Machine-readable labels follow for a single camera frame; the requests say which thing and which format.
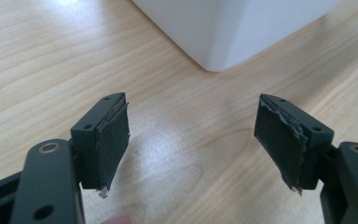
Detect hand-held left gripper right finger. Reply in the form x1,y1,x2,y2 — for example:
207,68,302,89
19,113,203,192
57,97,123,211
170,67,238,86
254,93,336,196

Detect white box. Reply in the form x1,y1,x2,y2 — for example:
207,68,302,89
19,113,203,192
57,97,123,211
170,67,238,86
131,0,343,73

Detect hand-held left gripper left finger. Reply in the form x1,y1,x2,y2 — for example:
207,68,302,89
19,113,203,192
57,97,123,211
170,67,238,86
70,91,131,199

